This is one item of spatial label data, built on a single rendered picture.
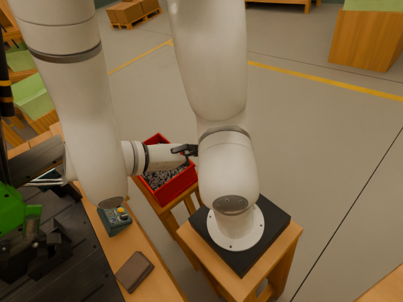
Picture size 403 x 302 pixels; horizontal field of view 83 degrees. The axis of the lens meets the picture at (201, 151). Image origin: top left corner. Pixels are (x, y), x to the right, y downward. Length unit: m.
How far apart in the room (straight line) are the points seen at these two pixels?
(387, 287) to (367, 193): 1.23
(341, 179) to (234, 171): 1.77
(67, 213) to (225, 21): 0.98
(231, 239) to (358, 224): 1.30
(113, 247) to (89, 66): 0.68
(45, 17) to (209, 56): 0.18
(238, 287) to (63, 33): 0.74
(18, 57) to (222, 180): 3.39
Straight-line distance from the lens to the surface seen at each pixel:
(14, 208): 0.92
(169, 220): 1.10
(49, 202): 1.22
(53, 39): 0.34
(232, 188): 0.40
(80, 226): 1.04
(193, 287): 1.72
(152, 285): 0.81
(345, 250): 1.84
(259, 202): 0.85
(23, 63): 3.64
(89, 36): 0.35
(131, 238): 0.90
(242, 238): 0.79
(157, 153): 0.55
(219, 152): 0.43
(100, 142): 0.41
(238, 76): 0.33
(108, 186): 0.44
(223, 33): 0.30
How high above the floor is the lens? 1.64
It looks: 45 degrees down
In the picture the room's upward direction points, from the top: 15 degrees counter-clockwise
